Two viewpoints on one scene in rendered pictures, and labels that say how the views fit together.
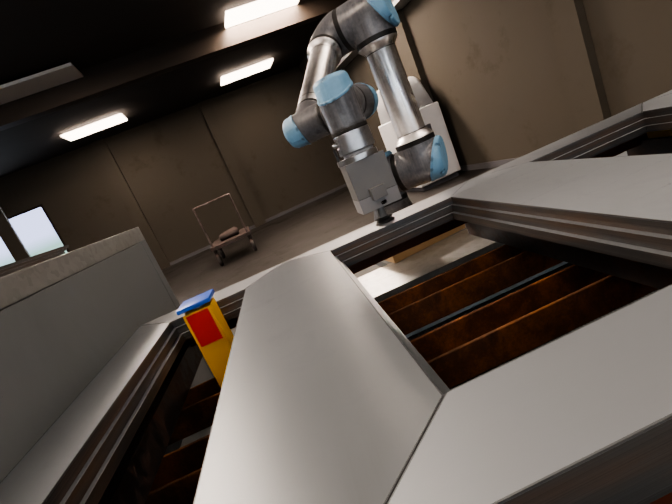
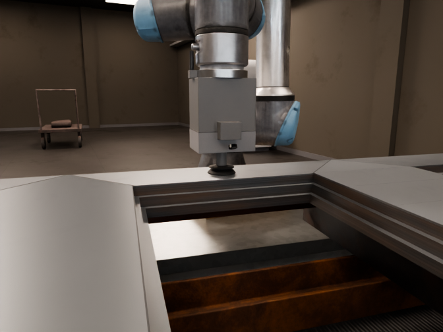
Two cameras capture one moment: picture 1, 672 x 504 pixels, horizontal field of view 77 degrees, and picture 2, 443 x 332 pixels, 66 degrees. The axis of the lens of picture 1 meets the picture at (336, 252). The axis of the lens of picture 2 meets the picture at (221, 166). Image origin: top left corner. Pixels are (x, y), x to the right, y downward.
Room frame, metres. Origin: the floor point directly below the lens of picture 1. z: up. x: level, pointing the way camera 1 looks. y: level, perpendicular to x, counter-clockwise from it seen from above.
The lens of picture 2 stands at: (0.36, -0.01, 0.97)
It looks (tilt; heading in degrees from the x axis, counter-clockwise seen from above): 12 degrees down; 348
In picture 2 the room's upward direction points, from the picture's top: straight up
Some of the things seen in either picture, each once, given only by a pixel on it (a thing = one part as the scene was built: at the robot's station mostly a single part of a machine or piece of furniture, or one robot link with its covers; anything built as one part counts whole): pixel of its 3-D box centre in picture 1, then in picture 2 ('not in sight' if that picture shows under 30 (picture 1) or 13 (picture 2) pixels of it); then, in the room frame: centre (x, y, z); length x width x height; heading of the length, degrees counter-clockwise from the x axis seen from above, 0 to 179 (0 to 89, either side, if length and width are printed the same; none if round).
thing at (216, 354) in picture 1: (222, 352); not in sight; (0.73, 0.26, 0.78); 0.05 x 0.05 x 0.19; 4
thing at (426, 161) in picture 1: (395, 93); (271, 39); (1.23, -0.33, 1.11); 0.15 x 0.12 x 0.55; 61
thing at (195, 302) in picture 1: (197, 304); not in sight; (0.73, 0.26, 0.88); 0.06 x 0.06 x 0.02; 4
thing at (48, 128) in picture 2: (226, 227); (61, 118); (7.58, 1.62, 0.54); 1.33 x 0.78 x 1.07; 12
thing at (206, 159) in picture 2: (394, 213); (222, 163); (1.30, -0.22, 0.78); 0.15 x 0.15 x 0.10
